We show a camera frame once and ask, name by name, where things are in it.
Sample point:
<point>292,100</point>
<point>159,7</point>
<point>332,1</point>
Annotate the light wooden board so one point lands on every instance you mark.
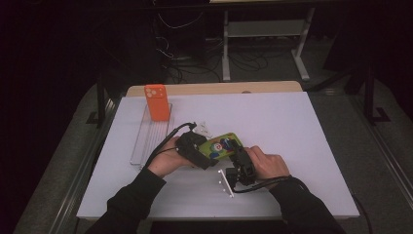
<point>211,88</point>

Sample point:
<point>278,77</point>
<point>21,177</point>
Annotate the metal table rail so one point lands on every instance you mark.
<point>386,162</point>
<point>81,182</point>

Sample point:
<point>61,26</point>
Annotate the clear plastic tray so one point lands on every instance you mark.
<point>151,143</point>

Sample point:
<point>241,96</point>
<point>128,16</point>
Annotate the person's left hand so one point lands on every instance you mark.
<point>167,161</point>

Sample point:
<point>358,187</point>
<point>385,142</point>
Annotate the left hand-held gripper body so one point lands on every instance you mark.
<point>190,148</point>

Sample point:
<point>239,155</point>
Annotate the orange phone case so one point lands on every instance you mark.
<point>157,107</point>

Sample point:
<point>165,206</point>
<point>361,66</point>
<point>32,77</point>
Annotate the person's right hand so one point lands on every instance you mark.
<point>271,167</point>

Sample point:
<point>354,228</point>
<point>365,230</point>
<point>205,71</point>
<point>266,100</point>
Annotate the white metal desk frame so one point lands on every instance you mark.
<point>266,28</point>

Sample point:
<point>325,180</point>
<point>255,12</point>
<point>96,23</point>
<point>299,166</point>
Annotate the black metal stand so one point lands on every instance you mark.
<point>101,97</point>
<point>368,97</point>

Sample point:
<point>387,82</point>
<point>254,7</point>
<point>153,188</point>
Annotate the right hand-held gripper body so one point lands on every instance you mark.
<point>245,169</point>

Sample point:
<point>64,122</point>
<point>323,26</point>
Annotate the green cartoon phone case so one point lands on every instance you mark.
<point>216,146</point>

